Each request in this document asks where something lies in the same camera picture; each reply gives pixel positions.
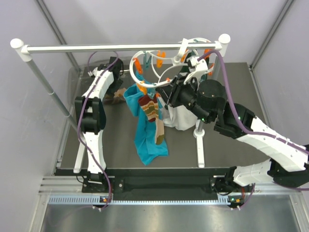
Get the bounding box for striped sock red cuff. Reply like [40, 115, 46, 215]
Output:
[138, 95, 165, 145]

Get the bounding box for clear plastic bin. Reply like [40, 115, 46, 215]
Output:
[67, 58, 136, 109]

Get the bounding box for teal clothespin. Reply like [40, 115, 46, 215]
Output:
[143, 51, 153, 71]

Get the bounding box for orange lower clothespin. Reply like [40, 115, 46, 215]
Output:
[137, 81, 148, 95]

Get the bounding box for yellow orange clothespin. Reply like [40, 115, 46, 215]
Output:
[156, 50, 166, 69]

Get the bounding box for white clothes drying rack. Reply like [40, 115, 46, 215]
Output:
[10, 34, 230, 174]

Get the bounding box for white and green shirt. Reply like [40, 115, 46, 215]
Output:
[160, 52, 201, 131]

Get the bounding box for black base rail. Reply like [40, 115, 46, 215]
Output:
[82, 168, 247, 202]

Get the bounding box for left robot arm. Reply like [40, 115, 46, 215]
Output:
[74, 57, 123, 193]

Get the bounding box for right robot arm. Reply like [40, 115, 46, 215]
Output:
[156, 75, 309, 193]

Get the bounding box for blue cloth garment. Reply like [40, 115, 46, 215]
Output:
[124, 84, 169, 165]

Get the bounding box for white oval clip hanger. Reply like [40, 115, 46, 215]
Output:
[129, 37, 217, 94]

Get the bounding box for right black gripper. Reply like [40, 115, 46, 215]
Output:
[156, 73, 211, 125]

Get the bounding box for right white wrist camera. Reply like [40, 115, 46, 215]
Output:
[184, 56, 208, 85]

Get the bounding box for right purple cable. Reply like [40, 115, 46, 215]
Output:
[197, 50, 309, 155]

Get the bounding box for striped beige sock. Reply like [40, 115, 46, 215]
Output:
[103, 88, 126, 105]

